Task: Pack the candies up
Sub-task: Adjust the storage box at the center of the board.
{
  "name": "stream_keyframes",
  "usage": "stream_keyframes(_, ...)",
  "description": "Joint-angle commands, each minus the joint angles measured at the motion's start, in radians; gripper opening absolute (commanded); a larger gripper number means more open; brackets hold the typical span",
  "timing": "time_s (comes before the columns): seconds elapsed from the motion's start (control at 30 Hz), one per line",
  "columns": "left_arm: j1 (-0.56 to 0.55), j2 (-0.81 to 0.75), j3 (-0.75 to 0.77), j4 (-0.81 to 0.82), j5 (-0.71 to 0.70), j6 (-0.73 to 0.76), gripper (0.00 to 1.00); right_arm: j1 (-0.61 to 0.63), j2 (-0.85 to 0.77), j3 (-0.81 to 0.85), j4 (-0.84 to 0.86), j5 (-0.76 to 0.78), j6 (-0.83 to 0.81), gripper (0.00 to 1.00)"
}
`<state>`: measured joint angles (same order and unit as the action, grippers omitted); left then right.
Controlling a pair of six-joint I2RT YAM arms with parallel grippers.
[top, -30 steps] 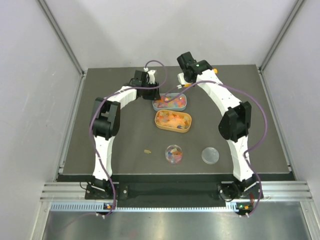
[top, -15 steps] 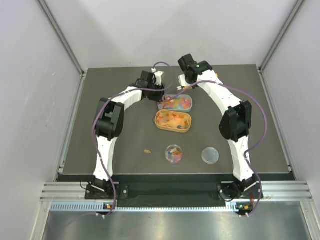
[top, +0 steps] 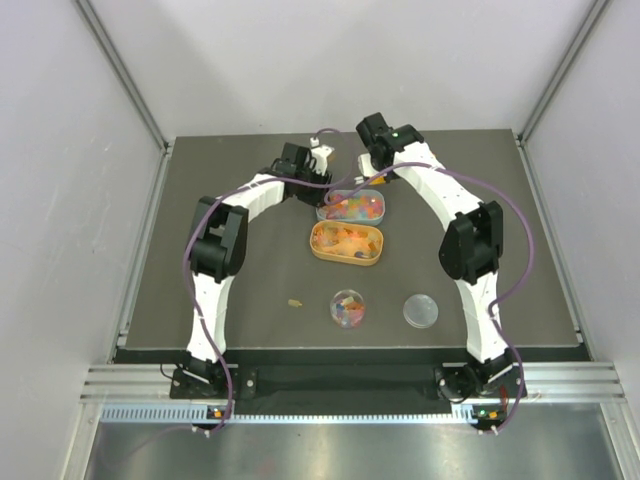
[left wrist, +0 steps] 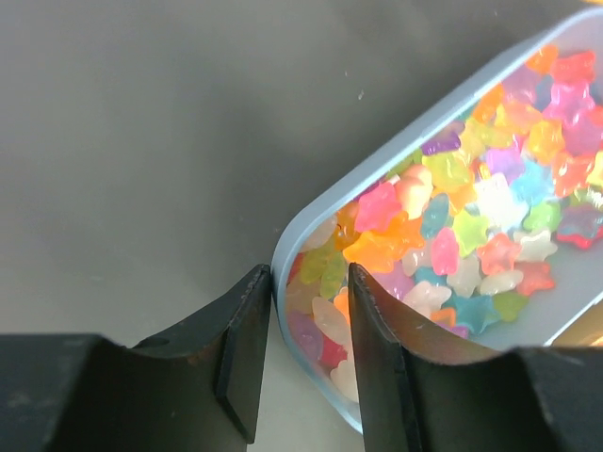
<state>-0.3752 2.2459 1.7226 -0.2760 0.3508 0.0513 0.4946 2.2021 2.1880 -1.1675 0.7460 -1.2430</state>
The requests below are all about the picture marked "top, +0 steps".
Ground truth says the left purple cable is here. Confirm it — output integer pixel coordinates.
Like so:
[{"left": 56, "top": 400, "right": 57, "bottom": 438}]
[{"left": 182, "top": 127, "right": 361, "bottom": 434}]

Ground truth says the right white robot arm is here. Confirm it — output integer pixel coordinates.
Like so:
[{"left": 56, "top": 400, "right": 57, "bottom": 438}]
[{"left": 356, "top": 113, "right": 516, "bottom": 402}]

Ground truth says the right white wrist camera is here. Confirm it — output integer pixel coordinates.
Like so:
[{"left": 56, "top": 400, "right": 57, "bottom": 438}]
[{"left": 354, "top": 153, "right": 378, "bottom": 185}]

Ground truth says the purple cable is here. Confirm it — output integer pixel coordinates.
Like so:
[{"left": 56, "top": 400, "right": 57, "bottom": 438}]
[
  {"left": 182, "top": 127, "right": 361, "bottom": 434},
  {"left": 323, "top": 167, "right": 536, "bottom": 434}
]

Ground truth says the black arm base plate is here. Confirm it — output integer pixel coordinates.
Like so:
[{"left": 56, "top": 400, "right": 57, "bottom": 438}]
[{"left": 170, "top": 364, "right": 519, "bottom": 415}]

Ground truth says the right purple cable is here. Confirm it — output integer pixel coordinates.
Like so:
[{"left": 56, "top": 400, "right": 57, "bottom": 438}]
[{"left": 323, "top": 167, "right": 536, "bottom": 434}]

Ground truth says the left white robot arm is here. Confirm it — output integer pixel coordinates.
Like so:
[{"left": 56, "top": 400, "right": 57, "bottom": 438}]
[{"left": 182, "top": 138, "right": 334, "bottom": 397}]

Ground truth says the orange candy tray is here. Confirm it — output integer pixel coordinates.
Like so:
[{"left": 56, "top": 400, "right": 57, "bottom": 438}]
[{"left": 309, "top": 220, "right": 384, "bottom": 267}]

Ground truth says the clear blue candy tray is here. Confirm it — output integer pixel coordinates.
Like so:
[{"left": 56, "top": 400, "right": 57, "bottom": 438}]
[{"left": 316, "top": 189, "right": 386, "bottom": 226}]

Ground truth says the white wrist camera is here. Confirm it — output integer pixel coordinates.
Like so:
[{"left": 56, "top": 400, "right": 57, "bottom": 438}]
[
  {"left": 309, "top": 136, "right": 335, "bottom": 175},
  {"left": 354, "top": 153, "right": 378, "bottom": 185}
]

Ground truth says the grey slotted cable duct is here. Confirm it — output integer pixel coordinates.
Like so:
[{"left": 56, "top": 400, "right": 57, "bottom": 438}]
[{"left": 100, "top": 403, "right": 499, "bottom": 425}]

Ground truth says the clear round jar lid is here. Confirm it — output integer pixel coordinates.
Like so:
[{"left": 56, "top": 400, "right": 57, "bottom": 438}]
[{"left": 403, "top": 294, "right": 439, "bottom": 329}]

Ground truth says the orange plastic scoop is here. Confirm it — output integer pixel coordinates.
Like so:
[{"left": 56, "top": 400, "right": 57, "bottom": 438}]
[{"left": 365, "top": 174, "right": 392, "bottom": 186}]

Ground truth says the clear round jar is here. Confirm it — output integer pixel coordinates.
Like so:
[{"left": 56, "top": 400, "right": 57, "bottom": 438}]
[{"left": 329, "top": 289, "right": 366, "bottom": 329}]

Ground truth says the aluminium frame rail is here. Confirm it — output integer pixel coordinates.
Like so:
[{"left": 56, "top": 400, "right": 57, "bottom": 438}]
[{"left": 69, "top": 0, "right": 174, "bottom": 156}]

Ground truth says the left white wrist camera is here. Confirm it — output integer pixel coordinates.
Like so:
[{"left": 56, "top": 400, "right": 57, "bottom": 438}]
[{"left": 309, "top": 136, "right": 335, "bottom": 175}]

